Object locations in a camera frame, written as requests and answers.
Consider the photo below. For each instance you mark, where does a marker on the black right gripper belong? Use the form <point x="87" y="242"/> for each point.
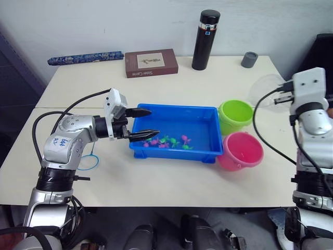
<point x="284" y="100"/>

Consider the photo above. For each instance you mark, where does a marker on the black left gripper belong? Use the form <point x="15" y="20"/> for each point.
<point x="120" y="128"/>

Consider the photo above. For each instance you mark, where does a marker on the clear plastic cup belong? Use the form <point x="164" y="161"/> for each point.
<point x="262" y="86"/>

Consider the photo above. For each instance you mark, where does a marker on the pink toy fish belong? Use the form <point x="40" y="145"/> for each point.
<point x="146" y="144"/>
<point x="155" y="142"/>
<point x="185" y="139"/>
<point x="163" y="146"/>

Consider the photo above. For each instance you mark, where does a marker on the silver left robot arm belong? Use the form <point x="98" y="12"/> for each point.
<point x="65" y="140"/>

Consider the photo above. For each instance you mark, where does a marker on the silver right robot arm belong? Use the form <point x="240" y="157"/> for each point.
<point x="314" y="125"/>

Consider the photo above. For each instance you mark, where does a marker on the green toy fish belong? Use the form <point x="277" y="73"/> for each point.
<point x="149" y="139"/>
<point x="173" y="142"/>
<point x="187" y="147"/>
<point x="163" y="139"/>

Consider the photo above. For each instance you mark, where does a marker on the blue plastic tub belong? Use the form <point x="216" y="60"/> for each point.
<point x="182" y="119"/>

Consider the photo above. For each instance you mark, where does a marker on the green toy bucket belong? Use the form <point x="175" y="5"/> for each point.
<point x="235" y="110"/>

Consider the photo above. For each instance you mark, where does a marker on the pink toy bucket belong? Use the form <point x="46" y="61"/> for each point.
<point x="242" y="148"/>

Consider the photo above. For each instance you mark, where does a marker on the grey cylindrical cap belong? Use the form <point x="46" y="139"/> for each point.
<point x="249" y="61"/>

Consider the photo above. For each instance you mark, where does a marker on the black monitor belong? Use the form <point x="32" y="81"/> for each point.
<point x="322" y="54"/>

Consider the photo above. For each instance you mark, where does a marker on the brown rectangular box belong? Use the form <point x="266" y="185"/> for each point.
<point x="151" y="62"/>

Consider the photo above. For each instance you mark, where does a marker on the blue patterned long case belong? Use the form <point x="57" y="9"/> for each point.
<point x="86" y="57"/>

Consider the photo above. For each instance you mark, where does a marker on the black thermos bottle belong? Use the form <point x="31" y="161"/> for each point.
<point x="205" y="47"/>

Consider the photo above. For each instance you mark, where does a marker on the dark rounded shape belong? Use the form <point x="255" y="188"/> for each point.
<point x="140" y="238"/>
<point x="200" y="234"/>

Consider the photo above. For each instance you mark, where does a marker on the dark grey cabinet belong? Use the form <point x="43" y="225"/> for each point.
<point x="15" y="78"/>

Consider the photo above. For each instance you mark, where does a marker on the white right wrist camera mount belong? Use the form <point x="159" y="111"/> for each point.
<point x="309" y="86"/>

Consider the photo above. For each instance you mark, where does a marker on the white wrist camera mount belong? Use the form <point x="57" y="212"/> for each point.
<point x="309" y="86"/>
<point x="113" y="104"/>

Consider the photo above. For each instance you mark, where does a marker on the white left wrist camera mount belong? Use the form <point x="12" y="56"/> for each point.
<point x="113" y="104"/>

